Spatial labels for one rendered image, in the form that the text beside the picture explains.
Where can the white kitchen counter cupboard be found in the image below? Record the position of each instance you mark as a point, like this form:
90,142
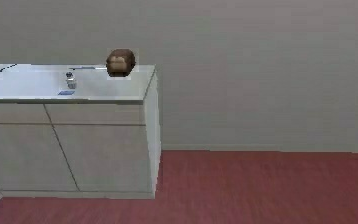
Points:
97,153

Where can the brown bread loaf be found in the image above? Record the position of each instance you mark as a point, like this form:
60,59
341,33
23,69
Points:
120,62

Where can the grey flat knife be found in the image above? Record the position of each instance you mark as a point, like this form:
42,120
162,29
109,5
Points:
86,68

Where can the small blue flat card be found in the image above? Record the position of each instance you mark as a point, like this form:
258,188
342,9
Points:
66,93

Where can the thin black utensil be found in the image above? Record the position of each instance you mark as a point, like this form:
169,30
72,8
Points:
5,68

